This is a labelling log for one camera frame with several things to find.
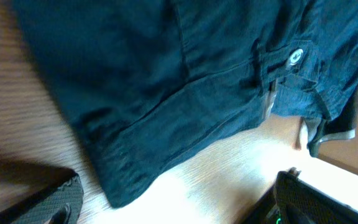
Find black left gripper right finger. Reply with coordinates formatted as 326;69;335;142
238;170;358;224

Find navy blue shorts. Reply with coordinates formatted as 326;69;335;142
12;0;358;208

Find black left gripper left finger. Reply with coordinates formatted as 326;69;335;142
0;171;84;224

